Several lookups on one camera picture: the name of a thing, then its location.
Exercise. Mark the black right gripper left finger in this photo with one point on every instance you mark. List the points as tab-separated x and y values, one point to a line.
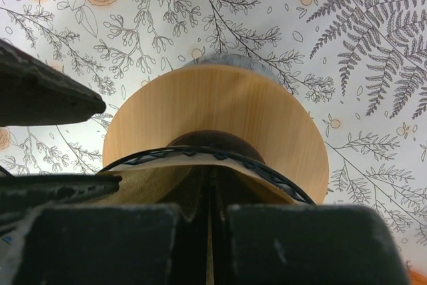
160	243

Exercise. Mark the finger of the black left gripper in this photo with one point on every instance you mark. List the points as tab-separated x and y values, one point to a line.
34	94
19	194

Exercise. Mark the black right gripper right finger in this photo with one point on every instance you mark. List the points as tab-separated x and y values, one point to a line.
259	238

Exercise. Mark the blue cone dripper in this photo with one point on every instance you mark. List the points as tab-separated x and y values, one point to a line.
273	176

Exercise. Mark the grey ribbed glass carafe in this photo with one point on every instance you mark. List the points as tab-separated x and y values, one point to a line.
234	60

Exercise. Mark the floral patterned table mat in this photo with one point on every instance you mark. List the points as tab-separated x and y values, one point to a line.
357	66

